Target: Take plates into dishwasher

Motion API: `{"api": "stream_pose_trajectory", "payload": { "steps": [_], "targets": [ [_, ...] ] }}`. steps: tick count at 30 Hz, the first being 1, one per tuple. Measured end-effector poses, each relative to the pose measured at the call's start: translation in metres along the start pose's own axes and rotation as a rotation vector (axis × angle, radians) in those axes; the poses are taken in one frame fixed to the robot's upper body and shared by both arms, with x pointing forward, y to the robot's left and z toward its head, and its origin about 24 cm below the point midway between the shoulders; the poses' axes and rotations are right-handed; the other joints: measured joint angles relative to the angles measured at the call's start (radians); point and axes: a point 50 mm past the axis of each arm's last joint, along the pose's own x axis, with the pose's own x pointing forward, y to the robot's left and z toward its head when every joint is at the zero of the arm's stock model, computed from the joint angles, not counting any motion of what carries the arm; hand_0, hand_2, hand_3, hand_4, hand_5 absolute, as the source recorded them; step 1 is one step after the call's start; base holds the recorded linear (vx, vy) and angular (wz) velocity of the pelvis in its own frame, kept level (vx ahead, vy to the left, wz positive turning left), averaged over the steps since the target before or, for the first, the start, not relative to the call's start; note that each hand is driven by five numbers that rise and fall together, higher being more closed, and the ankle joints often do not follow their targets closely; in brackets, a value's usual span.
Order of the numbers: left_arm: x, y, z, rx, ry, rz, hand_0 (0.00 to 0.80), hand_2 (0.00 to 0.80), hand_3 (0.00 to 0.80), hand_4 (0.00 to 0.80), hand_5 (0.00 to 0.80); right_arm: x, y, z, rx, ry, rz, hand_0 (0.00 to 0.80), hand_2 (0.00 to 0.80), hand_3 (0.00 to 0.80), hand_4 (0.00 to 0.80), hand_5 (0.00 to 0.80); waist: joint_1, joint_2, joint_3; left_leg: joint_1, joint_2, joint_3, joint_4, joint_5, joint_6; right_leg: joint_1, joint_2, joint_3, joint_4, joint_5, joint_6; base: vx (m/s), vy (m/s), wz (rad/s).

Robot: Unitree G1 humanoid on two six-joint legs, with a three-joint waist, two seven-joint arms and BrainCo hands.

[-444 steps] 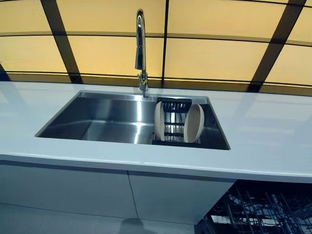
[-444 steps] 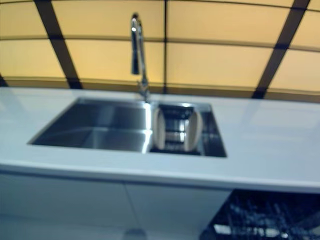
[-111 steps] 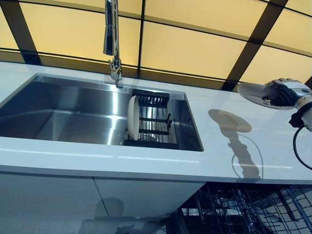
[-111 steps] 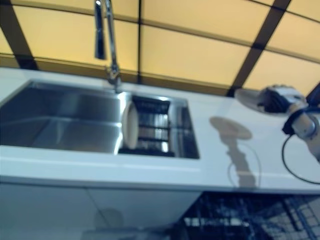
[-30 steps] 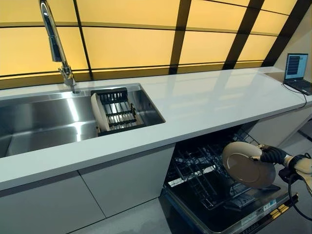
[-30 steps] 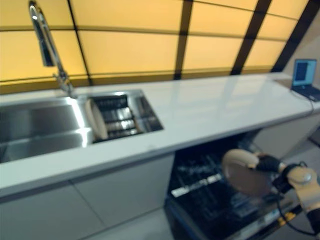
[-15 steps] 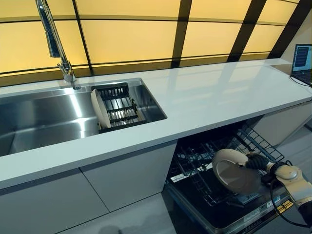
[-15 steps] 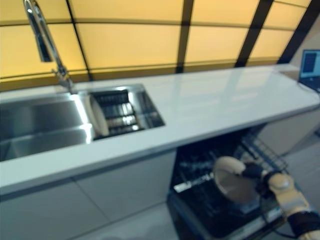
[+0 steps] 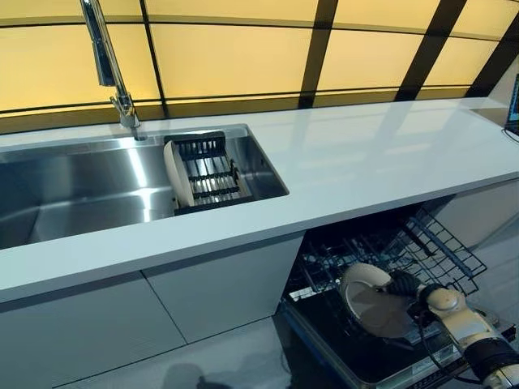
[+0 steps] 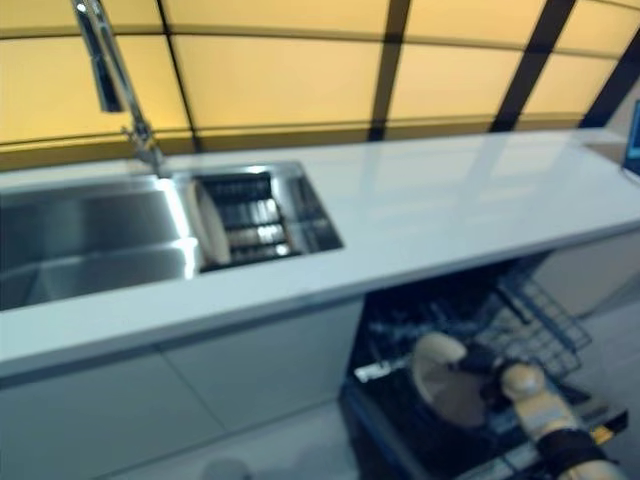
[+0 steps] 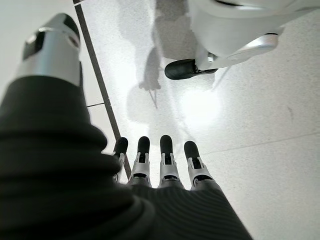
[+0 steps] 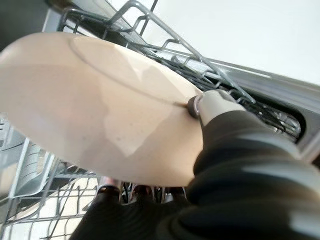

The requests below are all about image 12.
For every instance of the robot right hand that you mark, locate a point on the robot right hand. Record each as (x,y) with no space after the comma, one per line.
(250,187)

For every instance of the grey plastic cutlery basket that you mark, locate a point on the grey plastic cutlery basket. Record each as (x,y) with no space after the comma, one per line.
(27,162)

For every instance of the beige round plate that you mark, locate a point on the beige round plate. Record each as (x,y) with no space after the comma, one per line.
(87,105)

